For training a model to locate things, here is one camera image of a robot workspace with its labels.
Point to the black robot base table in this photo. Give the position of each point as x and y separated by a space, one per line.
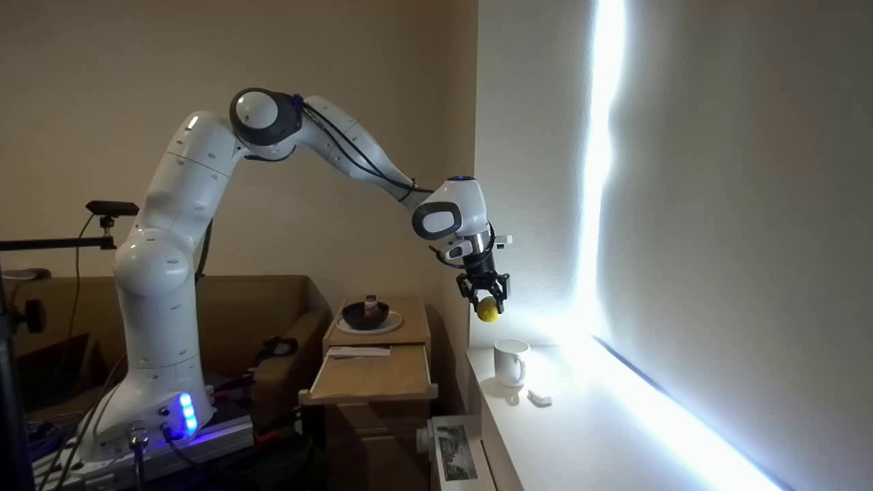
131 439

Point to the white mug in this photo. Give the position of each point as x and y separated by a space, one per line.
509 364

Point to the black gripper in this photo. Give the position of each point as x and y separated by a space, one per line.
475 266

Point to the white plate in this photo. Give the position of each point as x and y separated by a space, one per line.
392 322

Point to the brown leather armchair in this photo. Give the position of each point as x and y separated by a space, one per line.
249 326

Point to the wooden night stand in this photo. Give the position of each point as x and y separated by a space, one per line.
412 330

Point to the camera on black stand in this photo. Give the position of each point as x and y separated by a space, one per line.
104 210

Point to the yellow lemon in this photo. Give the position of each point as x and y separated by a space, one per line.
486 313

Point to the pull-out wooden tray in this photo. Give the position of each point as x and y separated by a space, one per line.
359 374

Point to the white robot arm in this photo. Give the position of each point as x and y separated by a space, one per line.
157 263

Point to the small white object on sill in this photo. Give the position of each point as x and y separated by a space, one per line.
538 400

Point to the white bottle purple cap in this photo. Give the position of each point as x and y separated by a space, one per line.
373 304

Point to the black bowl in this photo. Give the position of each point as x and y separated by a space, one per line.
363 318

